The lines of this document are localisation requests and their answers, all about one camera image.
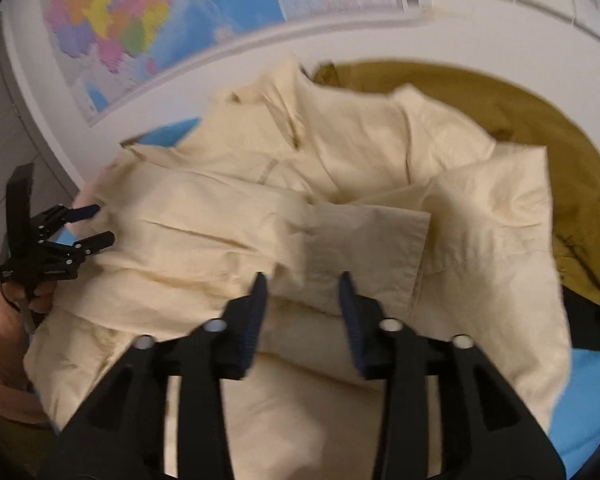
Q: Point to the olive garment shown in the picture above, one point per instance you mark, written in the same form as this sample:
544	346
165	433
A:
555	120

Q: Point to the colourful wall map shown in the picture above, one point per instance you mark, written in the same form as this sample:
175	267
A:
180	10

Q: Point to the blue flower print bed sheet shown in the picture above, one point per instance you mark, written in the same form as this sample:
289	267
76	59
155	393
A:
580	410

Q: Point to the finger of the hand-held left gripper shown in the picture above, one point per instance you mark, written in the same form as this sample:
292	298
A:
82	211
97	242

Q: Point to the person's left hand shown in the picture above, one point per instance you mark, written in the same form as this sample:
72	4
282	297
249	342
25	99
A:
45	297

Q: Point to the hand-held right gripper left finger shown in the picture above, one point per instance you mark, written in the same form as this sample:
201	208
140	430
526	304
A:
256	315

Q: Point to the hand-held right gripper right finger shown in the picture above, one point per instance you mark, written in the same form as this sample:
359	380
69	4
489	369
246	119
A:
350	315

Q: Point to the cream shirt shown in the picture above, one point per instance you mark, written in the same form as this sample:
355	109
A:
205	220

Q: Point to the black garment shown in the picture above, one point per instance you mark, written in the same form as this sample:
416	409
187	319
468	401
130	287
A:
592	320

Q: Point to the person's left forearm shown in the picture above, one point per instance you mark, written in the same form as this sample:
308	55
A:
5	360

